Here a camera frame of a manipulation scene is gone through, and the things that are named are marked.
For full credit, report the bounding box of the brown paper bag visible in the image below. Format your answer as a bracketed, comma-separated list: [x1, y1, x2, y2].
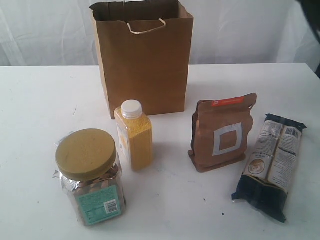
[90, 0, 194, 115]

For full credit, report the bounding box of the almond jar with gold lid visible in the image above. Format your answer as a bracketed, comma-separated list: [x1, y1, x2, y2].
[55, 128, 127, 226]

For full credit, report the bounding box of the yellow millet bottle white cap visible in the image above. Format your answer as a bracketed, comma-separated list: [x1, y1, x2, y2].
[114, 99, 153, 172]

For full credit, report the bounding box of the dark blue biscuit package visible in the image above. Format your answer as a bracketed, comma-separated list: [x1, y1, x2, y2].
[231, 113, 307, 223]

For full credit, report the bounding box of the brown standup pouch orange label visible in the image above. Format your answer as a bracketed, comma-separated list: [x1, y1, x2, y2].
[188, 93, 257, 173]

